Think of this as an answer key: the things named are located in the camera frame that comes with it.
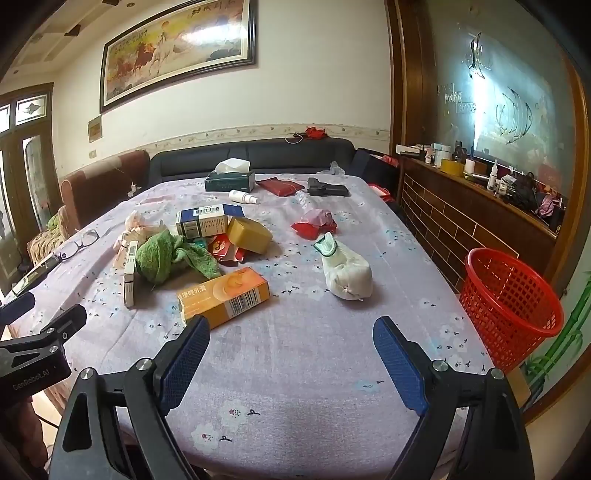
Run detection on yellow box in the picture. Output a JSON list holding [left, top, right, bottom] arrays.
[[226, 217, 274, 254]]

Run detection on red flat packet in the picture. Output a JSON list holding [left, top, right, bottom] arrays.
[[256, 178, 305, 197]]

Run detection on blue white medicine box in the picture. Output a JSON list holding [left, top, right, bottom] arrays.
[[175, 203, 245, 238]]

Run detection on floral tablecloth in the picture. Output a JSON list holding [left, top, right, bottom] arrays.
[[7, 173, 497, 480]]

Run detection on dark green tissue box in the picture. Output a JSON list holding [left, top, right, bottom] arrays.
[[204, 158, 256, 193]]

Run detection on green towel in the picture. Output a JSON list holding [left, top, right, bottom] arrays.
[[135, 229, 222, 285]]

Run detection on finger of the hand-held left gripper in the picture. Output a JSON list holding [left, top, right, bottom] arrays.
[[28, 304, 88, 347], [0, 292, 36, 325]]

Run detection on eyeglasses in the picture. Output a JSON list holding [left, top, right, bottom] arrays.
[[54, 229, 100, 261]]

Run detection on green bamboo wall decal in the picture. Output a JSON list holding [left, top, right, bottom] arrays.
[[526, 286, 591, 398]]

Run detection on red snack wrapper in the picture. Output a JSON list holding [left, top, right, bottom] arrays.
[[207, 233, 250, 264]]

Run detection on black toy pistol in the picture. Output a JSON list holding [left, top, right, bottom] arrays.
[[307, 176, 352, 198]]

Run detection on etched glass partition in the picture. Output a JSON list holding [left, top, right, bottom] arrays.
[[422, 0, 580, 204]]

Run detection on dark shopping bag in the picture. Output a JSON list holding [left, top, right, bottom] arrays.
[[352, 148, 402, 199]]

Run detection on narrow white box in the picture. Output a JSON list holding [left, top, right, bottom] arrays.
[[123, 240, 140, 308]]

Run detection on orange cardboard box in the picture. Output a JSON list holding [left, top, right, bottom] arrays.
[[178, 267, 271, 330]]

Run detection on pink plastic packet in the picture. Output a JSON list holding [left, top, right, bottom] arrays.
[[113, 210, 169, 268]]

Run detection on tan woven chair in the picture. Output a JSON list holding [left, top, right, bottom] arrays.
[[28, 208, 70, 266]]

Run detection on red plastic basket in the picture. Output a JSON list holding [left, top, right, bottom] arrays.
[[458, 248, 565, 374]]

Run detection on black bag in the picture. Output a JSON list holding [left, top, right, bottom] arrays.
[[510, 173, 539, 213]]

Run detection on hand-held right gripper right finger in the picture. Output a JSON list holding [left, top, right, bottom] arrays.
[[372, 316, 536, 480]]

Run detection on wooden door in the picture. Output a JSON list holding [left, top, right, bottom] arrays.
[[0, 83, 58, 278]]

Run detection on framed horse painting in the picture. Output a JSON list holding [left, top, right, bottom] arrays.
[[99, 0, 258, 114]]

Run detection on black mobile phone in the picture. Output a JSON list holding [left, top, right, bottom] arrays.
[[10, 256, 63, 296]]

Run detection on dark sofa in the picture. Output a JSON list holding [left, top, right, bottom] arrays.
[[148, 137, 356, 188]]

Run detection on cardboard piece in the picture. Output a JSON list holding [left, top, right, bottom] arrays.
[[505, 367, 532, 411]]

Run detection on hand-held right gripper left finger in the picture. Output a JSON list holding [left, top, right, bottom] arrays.
[[48, 315, 212, 480]]

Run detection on white knotted plastic bag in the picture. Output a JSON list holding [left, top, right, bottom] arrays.
[[313, 232, 373, 301]]

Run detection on red paper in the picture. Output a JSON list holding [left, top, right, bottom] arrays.
[[291, 209, 339, 240]]

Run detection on brown armchair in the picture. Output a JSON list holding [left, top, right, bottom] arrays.
[[60, 149, 151, 232]]

